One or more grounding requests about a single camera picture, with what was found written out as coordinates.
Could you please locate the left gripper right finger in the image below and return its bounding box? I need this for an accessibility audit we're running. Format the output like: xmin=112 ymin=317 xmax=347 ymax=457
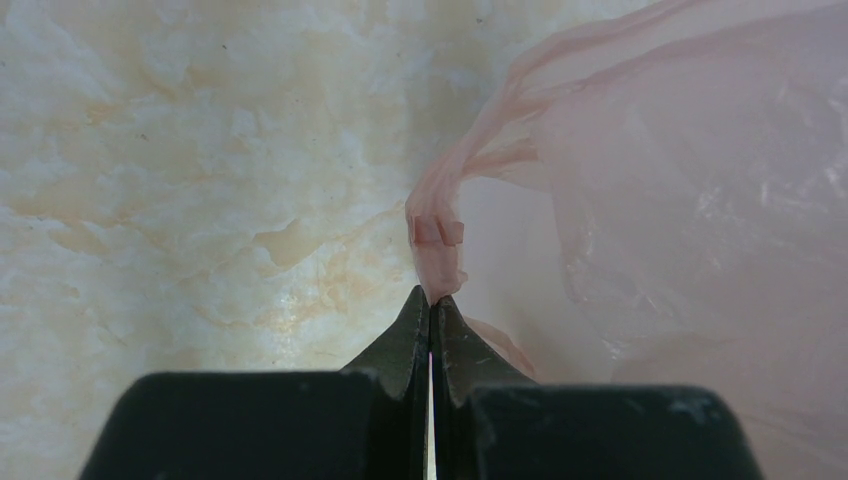
xmin=430 ymin=298 xmax=762 ymax=479

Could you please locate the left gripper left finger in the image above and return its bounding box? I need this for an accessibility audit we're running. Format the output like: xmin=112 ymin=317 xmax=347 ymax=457
xmin=81 ymin=287 xmax=429 ymax=479

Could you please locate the translucent pink trash bag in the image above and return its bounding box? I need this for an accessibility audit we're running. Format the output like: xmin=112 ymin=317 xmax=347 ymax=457
xmin=406 ymin=1 xmax=847 ymax=479

